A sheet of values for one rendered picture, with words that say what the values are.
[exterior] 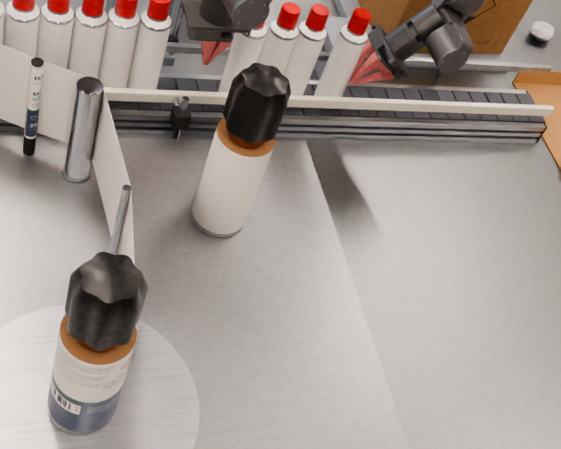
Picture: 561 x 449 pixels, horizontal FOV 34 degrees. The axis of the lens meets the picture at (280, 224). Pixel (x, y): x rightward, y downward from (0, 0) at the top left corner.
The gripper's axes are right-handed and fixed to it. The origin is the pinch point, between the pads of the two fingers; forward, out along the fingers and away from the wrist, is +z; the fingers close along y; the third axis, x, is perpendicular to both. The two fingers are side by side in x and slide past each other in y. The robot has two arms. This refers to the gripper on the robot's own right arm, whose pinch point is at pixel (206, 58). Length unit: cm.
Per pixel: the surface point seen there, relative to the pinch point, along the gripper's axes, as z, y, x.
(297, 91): 10.0, 20.1, 3.7
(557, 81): 18, 89, 18
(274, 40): -0.9, 12.8, 4.4
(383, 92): 14.2, 40.7, 8.5
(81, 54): 3.8, -19.2, 4.0
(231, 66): 5.5, 6.7, 4.5
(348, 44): -1.3, 26.3, 3.9
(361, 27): -4.8, 27.8, 4.3
